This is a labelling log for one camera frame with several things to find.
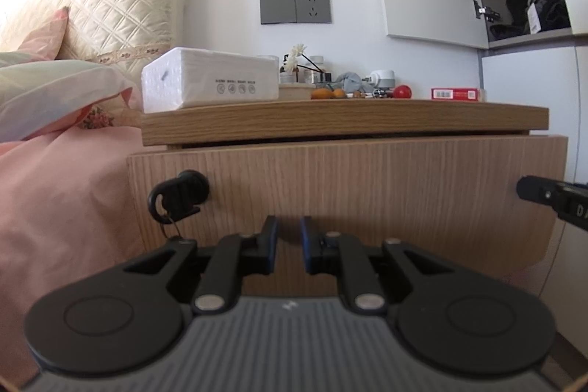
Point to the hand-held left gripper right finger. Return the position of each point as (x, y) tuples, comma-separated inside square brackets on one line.
[(308, 245)]

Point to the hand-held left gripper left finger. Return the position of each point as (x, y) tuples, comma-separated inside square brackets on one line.
[(271, 245)]

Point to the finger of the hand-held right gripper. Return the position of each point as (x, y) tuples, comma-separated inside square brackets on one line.
[(535, 190)]

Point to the wooden nightstand drawer with lock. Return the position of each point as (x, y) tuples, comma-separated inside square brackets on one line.
[(367, 180)]

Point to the black drawer lock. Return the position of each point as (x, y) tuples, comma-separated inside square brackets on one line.
[(181, 190)]

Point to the white lower cabinet door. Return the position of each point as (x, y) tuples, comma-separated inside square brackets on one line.
[(583, 112), (528, 89)]

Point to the red box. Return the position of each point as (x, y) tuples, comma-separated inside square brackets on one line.
[(455, 94)]

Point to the wooden nightstand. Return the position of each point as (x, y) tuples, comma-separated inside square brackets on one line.
[(344, 121)]

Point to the small oranges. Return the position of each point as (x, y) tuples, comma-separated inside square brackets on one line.
[(327, 94)]

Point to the beige tray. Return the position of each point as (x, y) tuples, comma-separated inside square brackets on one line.
[(296, 91)]

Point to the red ball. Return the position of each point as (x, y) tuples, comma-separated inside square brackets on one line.
[(403, 92)]

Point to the grey cloth toy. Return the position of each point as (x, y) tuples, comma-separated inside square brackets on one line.
[(351, 82)]

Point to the black and white bag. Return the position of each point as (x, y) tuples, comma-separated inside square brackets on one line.
[(546, 15)]

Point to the small clear bottle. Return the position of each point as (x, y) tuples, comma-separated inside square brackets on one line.
[(317, 68)]

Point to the white tissue pack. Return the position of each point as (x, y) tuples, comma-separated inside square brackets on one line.
[(206, 75)]

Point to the metal door hinge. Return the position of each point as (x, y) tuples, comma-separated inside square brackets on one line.
[(484, 11)]

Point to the white flowers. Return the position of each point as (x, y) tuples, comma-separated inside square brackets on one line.
[(294, 54)]

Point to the floral pink bed sheet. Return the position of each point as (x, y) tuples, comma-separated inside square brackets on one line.
[(99, 116)]

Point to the pink duvet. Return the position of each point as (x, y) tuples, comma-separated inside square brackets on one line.
[(55, 213)]

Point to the pastel striped pillow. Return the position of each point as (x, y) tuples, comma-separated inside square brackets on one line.
[(55, 93)]

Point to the pink pillow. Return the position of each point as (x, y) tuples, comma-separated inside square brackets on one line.
[(46, 36)]

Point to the grey wall socket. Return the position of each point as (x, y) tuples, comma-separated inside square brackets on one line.
[(312, 7)]

